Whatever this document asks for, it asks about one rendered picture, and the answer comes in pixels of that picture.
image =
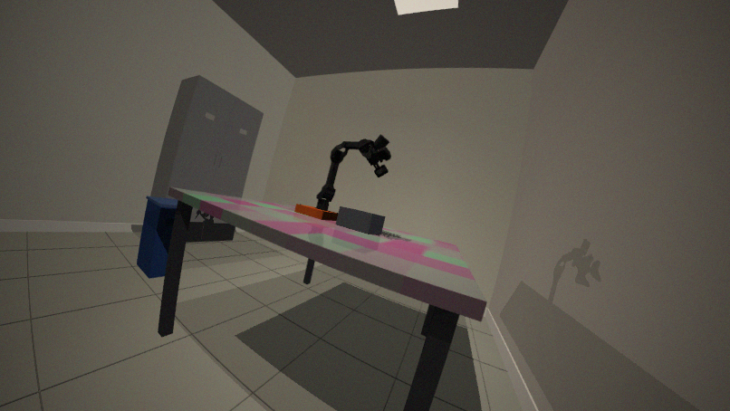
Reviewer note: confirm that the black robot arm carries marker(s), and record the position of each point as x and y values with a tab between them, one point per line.
337	156

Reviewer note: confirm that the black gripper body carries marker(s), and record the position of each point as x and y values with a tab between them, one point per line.
374	158

